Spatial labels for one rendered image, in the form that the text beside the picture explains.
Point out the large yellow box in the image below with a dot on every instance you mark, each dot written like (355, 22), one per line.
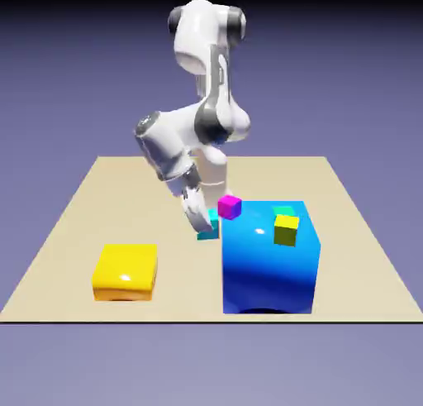
(125, 270)

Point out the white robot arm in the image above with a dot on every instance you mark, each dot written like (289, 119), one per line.
(198, 128)

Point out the small green cube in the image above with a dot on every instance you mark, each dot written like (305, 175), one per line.
(283, 211)

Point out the large blue box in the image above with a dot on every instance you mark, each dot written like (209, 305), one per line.
(267, 267)

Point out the small cyan cube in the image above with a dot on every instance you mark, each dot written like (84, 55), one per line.
(210, 234)

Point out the small magenta cube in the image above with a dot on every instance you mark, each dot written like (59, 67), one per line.
(229, 207)

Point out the small yellow cube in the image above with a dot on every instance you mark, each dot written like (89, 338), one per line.
(286, 230)

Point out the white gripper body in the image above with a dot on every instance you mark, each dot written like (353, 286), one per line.
(197, 211)

